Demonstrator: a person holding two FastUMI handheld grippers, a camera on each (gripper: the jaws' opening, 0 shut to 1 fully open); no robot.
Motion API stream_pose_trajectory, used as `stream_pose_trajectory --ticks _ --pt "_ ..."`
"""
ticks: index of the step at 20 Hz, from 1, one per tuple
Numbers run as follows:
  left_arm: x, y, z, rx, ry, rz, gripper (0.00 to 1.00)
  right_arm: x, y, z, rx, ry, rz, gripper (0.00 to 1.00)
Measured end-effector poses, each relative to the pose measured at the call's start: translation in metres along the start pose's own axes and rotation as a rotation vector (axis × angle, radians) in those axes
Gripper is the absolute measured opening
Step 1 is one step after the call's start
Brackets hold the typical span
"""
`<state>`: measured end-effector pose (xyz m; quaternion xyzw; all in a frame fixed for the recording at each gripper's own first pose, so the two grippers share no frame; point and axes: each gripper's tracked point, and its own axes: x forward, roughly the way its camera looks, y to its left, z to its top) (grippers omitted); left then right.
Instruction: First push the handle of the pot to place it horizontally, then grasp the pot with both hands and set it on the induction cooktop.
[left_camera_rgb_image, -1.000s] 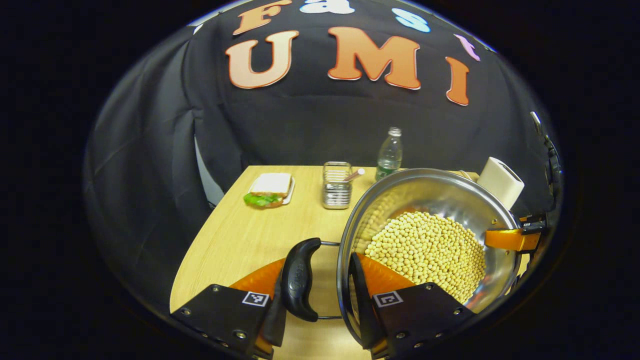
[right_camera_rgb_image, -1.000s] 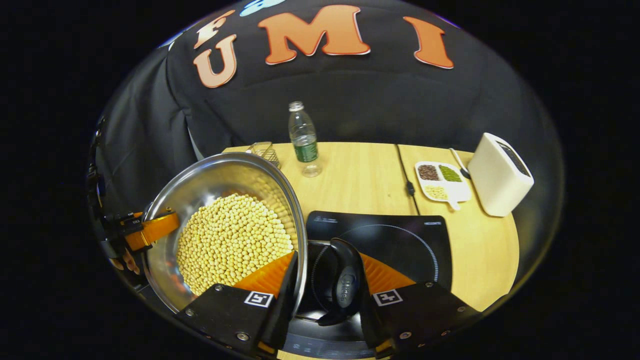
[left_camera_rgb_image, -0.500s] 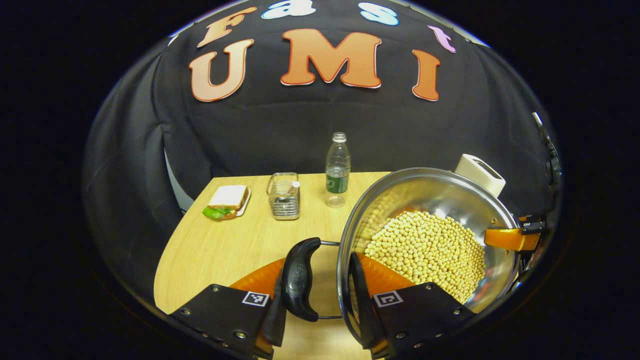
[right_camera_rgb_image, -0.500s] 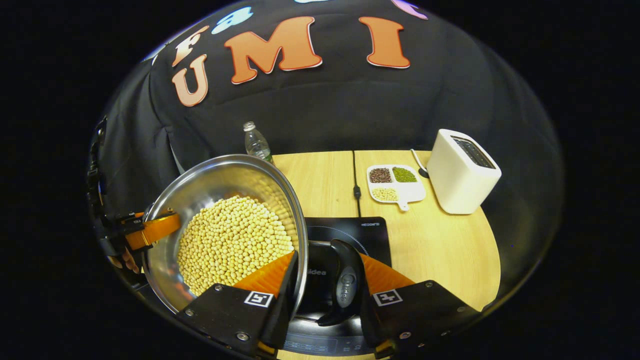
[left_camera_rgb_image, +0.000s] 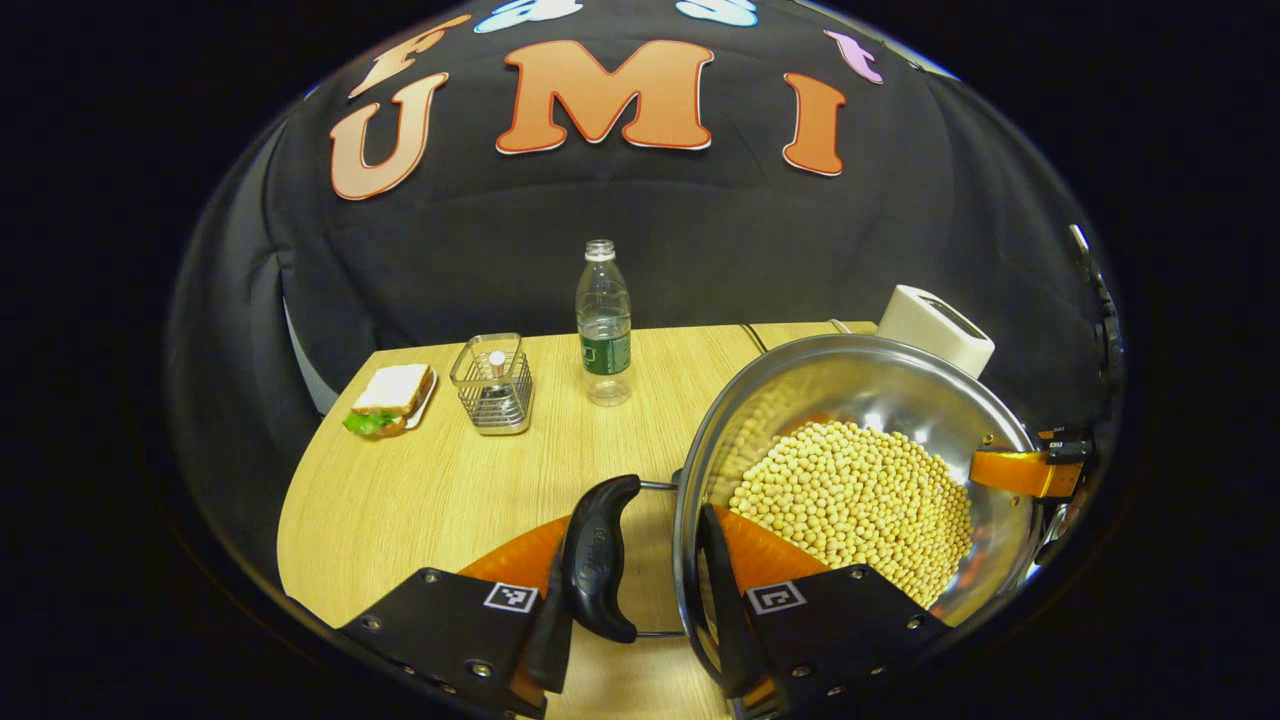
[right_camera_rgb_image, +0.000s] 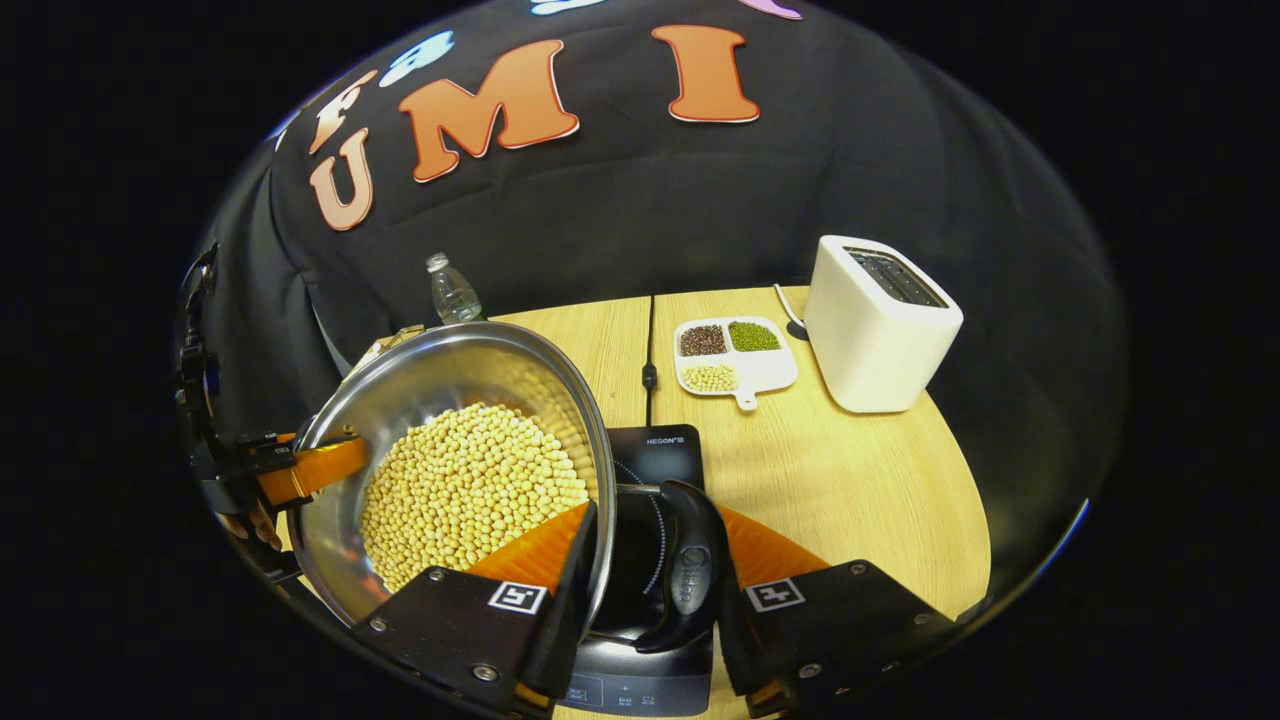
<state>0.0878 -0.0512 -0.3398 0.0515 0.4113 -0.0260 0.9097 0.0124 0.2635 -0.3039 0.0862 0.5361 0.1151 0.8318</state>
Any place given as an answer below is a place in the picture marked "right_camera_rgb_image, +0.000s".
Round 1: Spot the white divided bean dish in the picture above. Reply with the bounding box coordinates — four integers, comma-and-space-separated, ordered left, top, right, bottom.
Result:
673, 316, 800, 412

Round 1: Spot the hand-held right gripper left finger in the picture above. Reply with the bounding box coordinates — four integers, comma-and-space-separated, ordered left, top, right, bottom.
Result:
350, 500, 599, 717

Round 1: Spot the white toaster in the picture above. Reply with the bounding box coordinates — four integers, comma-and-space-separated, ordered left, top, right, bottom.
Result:
803, 235, 965, 414

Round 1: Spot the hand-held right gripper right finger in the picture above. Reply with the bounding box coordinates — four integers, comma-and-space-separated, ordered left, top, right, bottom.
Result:
715, 503, 961, 717

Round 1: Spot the black induction cooktop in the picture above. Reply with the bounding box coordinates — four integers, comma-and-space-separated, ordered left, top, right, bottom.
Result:
560, 425, 716, 719

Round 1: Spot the clear plastic water bottle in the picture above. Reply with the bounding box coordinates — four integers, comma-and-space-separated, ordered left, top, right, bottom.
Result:
425, 252, 488, 326

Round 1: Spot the stainless steel pot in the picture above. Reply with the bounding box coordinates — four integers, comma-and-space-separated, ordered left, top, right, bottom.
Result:
285, 322, 731, 656

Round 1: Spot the black backdrop cloth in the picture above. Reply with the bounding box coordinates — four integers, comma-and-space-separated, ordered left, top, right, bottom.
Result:
175, 0, 1131, 601

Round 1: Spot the pile of soybeans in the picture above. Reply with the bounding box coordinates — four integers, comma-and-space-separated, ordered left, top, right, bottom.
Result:
358, 402, 591, 593

